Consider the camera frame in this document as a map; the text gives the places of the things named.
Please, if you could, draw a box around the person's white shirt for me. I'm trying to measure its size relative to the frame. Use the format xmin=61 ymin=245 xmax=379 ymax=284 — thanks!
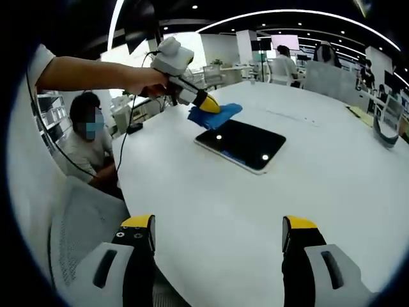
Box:
xmin=6 ymin=43 xmax=70 ymax=282

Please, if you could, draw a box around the thin black worn cable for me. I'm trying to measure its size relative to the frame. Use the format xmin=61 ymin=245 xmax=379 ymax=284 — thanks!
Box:
xmin=25 ymin=60 xmax=98 ymax=180

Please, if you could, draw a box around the pink wall screen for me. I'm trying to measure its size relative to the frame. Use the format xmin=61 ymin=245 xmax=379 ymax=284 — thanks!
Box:
xmin=270 ymin=34 xmax=301 ymax=52

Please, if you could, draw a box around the grey curved headband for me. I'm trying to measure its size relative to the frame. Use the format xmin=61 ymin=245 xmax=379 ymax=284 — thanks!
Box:
xmin=372 ymin=115 xmax=400 ymax=150

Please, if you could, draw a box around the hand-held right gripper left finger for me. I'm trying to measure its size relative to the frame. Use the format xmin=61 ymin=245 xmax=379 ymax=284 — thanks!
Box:
xmin=73 ymin=214 xmax=157 ymax=307

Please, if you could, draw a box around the large black monitor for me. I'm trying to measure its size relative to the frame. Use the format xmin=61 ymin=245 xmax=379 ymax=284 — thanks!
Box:
xmin=123 ymin=6 xmax=160 ymax=55

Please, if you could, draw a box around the person's left hand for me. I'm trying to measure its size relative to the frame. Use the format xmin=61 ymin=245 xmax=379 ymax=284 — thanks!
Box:
xmin=123 ymin=68 xmax=171 ymax=100

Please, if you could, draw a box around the black tablet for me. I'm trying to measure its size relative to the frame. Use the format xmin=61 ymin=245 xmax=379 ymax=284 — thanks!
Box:
xmin=194 ymin=118 xmax=288 ymax=176

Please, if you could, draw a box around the yellow paper sheet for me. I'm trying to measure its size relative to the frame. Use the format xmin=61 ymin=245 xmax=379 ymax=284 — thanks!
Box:
xmin=344 ymin=104 xmax=374 ymax=127

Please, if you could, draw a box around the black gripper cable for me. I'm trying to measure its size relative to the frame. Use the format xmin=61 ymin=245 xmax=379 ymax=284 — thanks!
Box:
xmin=114 ymin=47 xmax=161 ymax=180

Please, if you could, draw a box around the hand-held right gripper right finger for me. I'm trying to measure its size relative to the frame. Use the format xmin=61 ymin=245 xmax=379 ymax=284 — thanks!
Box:
xmin=281 ymin=216 xmax=373 ymax=307

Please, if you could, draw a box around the grey partition panel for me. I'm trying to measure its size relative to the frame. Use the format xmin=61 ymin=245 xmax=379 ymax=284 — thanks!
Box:
xmin=305 ymin=59 xmax=359 ymax=100

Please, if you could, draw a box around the grey mesh chair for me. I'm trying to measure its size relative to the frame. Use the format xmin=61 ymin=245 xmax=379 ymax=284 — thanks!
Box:
xmin=47 ymin=175 xmax=192 ymax=307

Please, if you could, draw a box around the white storage shelf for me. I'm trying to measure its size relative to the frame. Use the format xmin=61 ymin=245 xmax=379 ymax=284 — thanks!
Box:
xmin=35 ymin=91 xmax=73 ymax=143

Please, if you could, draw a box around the blue cleaning cloth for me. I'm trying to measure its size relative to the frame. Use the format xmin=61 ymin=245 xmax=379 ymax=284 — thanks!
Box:
xmin=187 ymin=102 xmax=243 ymax=130

